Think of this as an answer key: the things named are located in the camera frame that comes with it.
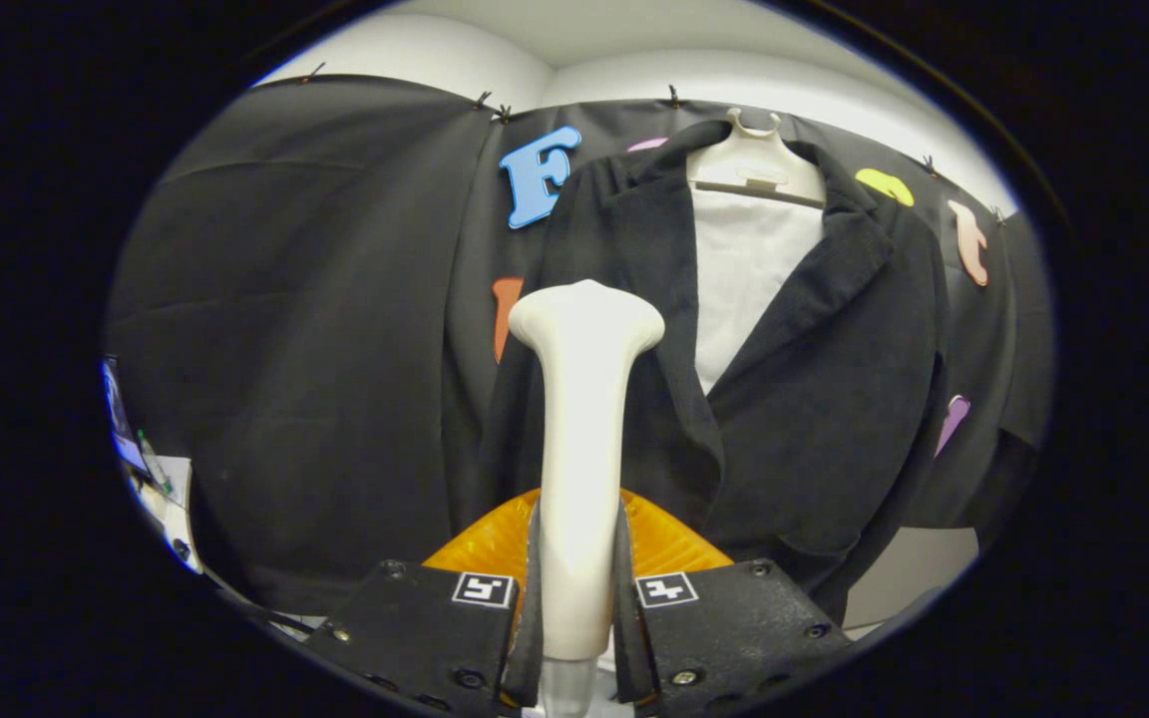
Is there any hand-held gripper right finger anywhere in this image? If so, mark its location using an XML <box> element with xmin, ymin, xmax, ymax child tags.
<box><xmin>616</xmin><ymin>489</ymin><xmax>853</xmax><ymax>717</ymax></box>

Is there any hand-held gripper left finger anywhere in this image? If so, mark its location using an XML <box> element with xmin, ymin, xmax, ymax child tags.
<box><xmin>303</xmin><ymin>489</ymin><xmax>546</xmax><ymax>718</ymax></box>

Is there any white garment steamer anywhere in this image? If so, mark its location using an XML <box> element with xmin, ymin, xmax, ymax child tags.
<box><xmin>508</xmin><ymin>279</ymin><xmax>667</xmax><ymax>718</ymax></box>

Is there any black suit jacket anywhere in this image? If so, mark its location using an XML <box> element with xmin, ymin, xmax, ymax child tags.
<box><xmin>475</xmin><ymin>120</ymin><xmax>950</xmax><ymax>624</ymax></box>

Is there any white shirt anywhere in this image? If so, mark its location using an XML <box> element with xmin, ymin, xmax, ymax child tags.
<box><xmin>691</xmin><ymin>184</ymin><xmax>825</xmax><ymax>395</ymax></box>

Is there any white clothes hanger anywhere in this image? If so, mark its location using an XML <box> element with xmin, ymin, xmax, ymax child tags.
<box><xmin>686</xmin><ymin>108</ymin><xmax>827</xmax><ymax>208</ymax></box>

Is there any grey cabinet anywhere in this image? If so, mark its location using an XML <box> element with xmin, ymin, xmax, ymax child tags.
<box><xmin>839</xmin><ymin>526</ymin><xmax>981</xmax><ymax>631</ymax></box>

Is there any black backdrop cloth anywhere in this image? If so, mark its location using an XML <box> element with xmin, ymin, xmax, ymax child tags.
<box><xmin>101</xmin><ymin>72</ymin><xmax>1054</xmax><ymax>619</ymax></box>

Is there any white device with cables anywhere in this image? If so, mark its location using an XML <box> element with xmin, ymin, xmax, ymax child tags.
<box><xmin>101</xmin><ymin>357</ymin><xmax>206</xmax><ymax>577</ymax></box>

